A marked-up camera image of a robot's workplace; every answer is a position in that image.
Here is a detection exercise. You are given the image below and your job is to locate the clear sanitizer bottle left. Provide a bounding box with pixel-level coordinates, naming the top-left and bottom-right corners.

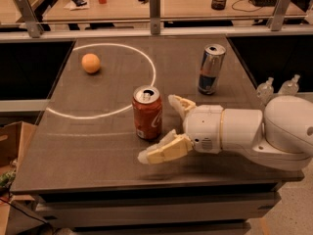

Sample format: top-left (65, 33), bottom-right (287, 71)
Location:
top-left (256, 77), bottom-right (274, 105)

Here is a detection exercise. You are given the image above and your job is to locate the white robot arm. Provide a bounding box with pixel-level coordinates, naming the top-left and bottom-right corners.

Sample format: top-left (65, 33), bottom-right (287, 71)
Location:
top-left (138, 95), bottom-right (313, 171)

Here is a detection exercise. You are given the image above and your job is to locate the grey drawer cabinet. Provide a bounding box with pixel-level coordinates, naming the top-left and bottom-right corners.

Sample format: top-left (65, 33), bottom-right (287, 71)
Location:
top-left (36, 183), bottom-right (280, 229)

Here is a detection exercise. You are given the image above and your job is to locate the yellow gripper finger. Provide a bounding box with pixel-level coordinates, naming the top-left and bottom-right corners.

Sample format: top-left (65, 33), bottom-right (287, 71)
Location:
top-left (168, 95), bottom-right (196, 119)
top-left (138, 129), bottom-right (193, 165)

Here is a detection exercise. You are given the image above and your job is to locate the metal bracket post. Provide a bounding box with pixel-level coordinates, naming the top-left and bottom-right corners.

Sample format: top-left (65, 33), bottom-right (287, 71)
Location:
top-left (150, 0), bottom-right (160, 34)
top-left (266, 0), bottom-right (291, 31)
top-left (15, 0), bottom-right (43, 38)

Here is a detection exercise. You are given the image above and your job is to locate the red coke can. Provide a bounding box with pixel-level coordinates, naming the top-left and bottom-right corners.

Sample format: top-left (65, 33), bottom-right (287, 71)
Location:
top-left (132, 85), bottom-right (162, 140)

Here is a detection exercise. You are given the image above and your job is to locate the middle metal bracket post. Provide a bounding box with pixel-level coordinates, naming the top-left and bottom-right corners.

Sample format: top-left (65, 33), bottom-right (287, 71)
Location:
top-left (150, 0), bottom-right (160, 34)

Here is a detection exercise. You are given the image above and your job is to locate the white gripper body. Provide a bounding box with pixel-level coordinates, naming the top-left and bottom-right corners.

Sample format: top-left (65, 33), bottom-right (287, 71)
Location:
top-left (183, 105), bottom-right (223, 154)

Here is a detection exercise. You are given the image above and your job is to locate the black mesh pen cup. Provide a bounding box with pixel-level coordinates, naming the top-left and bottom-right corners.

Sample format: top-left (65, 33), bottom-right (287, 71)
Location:
top-left (211, 0), bottom-right (227, 10)

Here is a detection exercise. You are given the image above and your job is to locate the clear sanitizer bottle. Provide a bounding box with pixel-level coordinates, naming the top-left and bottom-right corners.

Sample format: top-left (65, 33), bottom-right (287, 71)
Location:
top-left (278, 74), bottom-right (300, 96)
top-left (256, 77), bottom-right (274, 105)

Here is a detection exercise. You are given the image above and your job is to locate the clear sanitizer bottle right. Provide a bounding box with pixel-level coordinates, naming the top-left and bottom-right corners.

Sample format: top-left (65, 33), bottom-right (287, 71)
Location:
top-left (278, 74), bottom-right (300, 96)

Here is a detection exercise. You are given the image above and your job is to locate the blue silver energy drink can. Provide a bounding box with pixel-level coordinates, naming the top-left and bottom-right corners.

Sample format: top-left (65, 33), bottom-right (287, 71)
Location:
top-left (198, 44), bottom-right (226, 95)

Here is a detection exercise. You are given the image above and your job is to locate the left metal bracket post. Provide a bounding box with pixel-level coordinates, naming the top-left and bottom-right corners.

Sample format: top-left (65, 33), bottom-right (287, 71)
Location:
top-left (15, 0), bottom-right (43, 38)

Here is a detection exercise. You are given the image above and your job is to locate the right metal bracket post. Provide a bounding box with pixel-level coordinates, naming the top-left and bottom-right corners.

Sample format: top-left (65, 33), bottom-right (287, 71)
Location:
top-left (266, 0), bottom-right (291, 31)

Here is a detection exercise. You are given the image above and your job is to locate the black cable on floor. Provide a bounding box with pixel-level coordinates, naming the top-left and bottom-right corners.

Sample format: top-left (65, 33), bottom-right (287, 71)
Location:
top-left (0, 198), bottom-right (50, 225)

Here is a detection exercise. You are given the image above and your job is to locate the cardboard box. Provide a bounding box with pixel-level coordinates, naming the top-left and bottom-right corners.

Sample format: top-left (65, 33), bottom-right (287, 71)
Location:
top-left (0, 121), bottom-right (36, 167)

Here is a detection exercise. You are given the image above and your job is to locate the wooden background desk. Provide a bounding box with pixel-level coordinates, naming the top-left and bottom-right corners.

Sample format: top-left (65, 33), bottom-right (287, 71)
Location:
top-left (42, 0), bottom-right (307, 24)

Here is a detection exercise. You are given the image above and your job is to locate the orange fruit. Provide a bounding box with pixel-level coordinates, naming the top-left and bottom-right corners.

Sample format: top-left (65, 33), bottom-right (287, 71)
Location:
top-left (81, 53), bottom-right (101, 73)

